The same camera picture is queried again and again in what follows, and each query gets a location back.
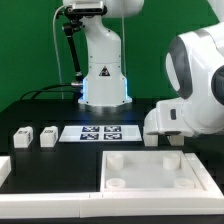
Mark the white plate with fiducial tags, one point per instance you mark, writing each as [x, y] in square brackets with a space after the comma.
[101, 133]

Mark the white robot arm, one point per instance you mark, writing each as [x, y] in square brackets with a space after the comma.
[194, 65]

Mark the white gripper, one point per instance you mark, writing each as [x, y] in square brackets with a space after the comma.
[166, 119]

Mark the white L-shaped obstacle wall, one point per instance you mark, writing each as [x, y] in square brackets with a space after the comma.
[209, 200]

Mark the white wall piece left edge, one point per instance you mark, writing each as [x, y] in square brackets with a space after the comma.
[5, 168]

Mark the white square tabletop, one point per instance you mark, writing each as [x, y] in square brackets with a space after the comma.
[147, 170]

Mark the grey camera on mount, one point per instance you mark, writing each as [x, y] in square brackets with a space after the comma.
[88, 5]

